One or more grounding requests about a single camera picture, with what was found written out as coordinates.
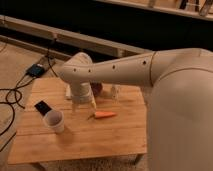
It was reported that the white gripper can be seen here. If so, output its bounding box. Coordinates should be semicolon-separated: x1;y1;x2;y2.
70;83;97;112

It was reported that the orange pepper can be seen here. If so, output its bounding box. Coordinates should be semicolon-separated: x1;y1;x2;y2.
88;111;117;120

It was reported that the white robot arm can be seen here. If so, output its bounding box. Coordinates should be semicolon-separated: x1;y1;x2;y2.
59;48;213;171

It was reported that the white sponge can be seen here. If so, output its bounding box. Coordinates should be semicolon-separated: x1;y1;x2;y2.
65;85;71;100

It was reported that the dark red round object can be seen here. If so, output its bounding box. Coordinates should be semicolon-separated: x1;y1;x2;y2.
91;83;103;96

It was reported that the white paper cup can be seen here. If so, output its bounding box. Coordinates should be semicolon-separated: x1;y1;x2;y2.
43;110;64;134

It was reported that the clear glass bottle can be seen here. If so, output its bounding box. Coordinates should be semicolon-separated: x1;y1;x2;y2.
111;84;119;100

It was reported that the black rectangular block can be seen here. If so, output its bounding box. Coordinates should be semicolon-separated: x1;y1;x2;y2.
34;101;51;116

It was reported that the wooden table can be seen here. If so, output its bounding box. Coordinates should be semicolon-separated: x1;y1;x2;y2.
8;78;146;164

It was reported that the black cable left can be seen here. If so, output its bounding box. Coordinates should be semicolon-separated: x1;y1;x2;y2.
0;39;59;153

